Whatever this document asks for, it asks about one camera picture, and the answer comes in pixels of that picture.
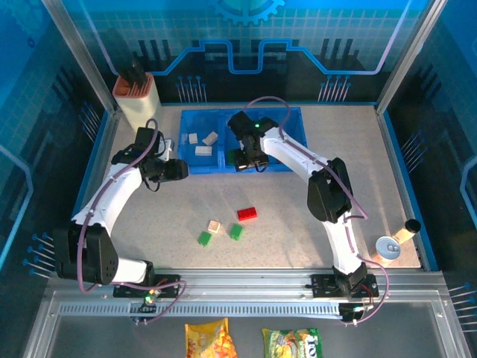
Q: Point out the small white lego block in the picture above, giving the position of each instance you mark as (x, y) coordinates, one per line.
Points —
(210, 138)

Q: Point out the small green lego brick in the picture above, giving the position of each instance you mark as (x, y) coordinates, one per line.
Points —
(205, 239)
(236, 231)

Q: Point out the wide red lego brick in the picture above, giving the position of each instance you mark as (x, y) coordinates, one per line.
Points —
(247, 214)

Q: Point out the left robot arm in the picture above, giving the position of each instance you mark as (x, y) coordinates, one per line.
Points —
(112, 190)

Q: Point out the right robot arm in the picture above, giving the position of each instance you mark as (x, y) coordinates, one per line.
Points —
(294, 153)

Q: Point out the silver tin can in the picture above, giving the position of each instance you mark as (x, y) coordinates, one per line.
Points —
(387, 246)

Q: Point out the square white lego brick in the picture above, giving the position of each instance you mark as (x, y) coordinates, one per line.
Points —
(214, 226)

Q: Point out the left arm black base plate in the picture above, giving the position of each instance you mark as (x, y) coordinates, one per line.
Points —
(167, 285)

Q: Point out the yellow snack bag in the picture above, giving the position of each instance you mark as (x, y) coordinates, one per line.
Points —
(210, 337)

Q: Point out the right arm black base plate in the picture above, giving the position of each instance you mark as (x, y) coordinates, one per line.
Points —
(320, 285)

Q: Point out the white knife block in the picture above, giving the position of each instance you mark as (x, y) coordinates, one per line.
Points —
(139, 108)

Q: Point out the green snack bag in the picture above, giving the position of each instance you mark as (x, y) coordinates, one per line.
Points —
(292, 343)

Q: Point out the aluminium frame post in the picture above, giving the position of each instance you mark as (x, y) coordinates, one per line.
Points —
(410, 56)
(80, 56)

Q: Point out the aluminium frame rail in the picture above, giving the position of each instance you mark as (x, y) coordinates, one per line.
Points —
(242, 285)

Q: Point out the spice bottle with black cap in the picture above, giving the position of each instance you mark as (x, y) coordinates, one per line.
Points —
(404, 234)

